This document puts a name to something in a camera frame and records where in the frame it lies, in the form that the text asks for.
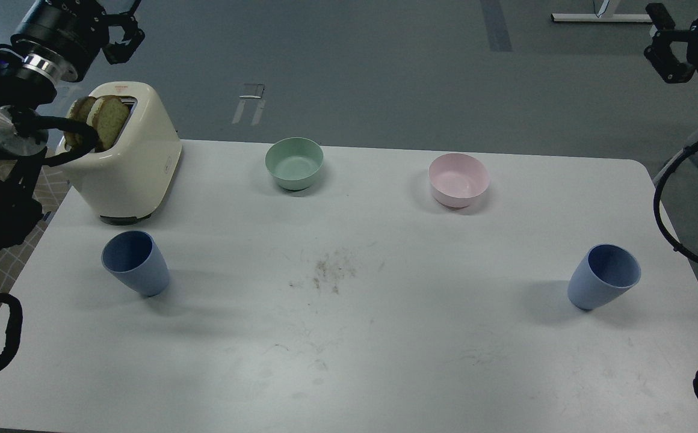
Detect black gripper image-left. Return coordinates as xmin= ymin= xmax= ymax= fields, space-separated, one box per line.
xmin=11 ymin=1 xmax=145 ymax=82

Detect blue cup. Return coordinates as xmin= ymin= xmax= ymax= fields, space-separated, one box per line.
xmin=567 ymin=244 xmax=641 ymax=311
xmin=101 ymin=230 xmax=171 ymax=298

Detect right toast slice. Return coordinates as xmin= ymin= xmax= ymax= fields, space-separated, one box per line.
xmin=87 ymin=95 xmax=130 ymax=152

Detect toast slice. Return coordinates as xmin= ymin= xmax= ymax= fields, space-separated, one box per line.
xmin=64 ymin=96 xmax=97 ymax=151
xmin=87 ymin=95 xmax=130 ymax=152

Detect left toast slice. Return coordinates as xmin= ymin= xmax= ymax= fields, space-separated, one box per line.
xmin=64 ymin=96 xmax=97 ymax=151

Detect white desk leg base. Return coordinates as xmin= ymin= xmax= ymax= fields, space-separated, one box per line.
xmin=550 ymin=1 xmax=652 ymax=24

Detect cream white toaster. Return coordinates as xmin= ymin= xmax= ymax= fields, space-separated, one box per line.
xmin=60 ymin=81 xmax=183 ymax=225

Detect green bowl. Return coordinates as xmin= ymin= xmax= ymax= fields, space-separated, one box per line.
xmin=264 ymin=137 xmax=324 ymax=191

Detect pink bowl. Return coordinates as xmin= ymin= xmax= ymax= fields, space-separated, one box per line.
xmin=428 ymin=153 xmax=491 ymax=209

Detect beige checkered cloth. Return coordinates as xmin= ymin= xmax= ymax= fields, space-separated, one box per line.
xmin=0 ymin=153 xmax=73 ymax=355

